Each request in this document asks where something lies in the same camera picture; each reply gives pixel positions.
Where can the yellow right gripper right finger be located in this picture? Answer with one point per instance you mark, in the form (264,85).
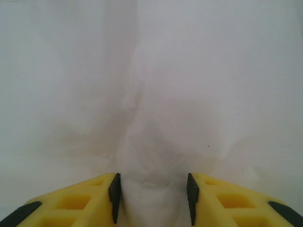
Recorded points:
(236,203)

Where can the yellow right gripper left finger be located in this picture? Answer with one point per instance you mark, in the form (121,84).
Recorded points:
(71,203)

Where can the white paper napkin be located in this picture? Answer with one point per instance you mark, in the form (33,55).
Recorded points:
(154,189)

